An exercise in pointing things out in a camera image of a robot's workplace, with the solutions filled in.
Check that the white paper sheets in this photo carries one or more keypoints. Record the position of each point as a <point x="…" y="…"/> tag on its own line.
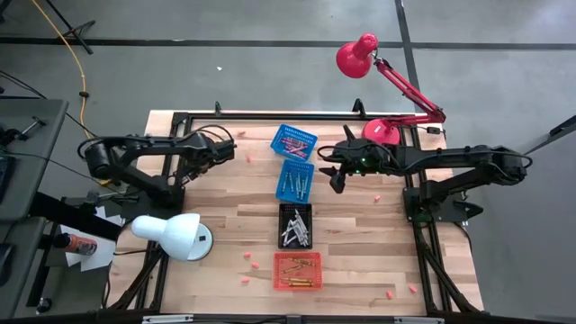
<point x="96" y="258"/>

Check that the black plastic basket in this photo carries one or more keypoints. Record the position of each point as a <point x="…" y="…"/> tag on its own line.
<point x="294" y="206"/>

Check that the grey side table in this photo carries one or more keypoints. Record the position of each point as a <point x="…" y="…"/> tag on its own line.
<point x="31" y="180"/>

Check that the black round knob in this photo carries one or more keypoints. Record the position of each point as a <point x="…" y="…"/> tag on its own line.
<point x="42" y="305"/>

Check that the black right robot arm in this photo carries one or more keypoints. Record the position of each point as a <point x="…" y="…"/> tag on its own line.
<point x="472" y="157"/>

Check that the grey round knob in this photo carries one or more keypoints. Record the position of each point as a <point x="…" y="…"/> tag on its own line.
<point x="92" y="196"/>

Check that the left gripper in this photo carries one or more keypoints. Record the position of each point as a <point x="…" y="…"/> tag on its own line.
<point x="218" y="150"/>

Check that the dark grey metal bar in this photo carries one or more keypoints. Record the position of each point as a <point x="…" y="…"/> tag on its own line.
<point x="562" y="130"/>

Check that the white desk lamp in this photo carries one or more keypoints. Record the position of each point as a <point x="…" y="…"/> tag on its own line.
<point x="171" y="231"/>

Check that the red desk lamp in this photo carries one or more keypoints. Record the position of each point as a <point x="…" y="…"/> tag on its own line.
<point x="381" y="132"/>

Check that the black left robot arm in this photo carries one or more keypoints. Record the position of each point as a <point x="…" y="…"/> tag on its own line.
<point x="148" y="141"/>

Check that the black flat bar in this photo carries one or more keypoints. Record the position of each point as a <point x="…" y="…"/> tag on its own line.
<point x="67" y="213"/>

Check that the orange plastic basket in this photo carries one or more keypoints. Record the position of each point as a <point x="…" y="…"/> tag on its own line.
<point x="310" y="274"/>

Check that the silver metal bracket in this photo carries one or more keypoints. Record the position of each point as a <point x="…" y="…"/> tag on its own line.
<point x="418" y="320"/>
<point x="166" y="319"/>

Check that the orange bottle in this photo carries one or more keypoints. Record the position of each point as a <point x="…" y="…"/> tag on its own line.
<point x="83" y="245"/>

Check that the black tripod stand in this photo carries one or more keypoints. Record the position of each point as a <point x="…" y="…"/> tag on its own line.
<point x="72" y="31"/>

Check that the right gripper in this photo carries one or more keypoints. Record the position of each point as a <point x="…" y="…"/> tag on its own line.
<point x="364" y="157"/>

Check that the blue plastic basket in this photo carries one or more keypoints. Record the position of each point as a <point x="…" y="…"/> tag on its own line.
<point x="294" y="198"/>
<point x="276" y="146"/>

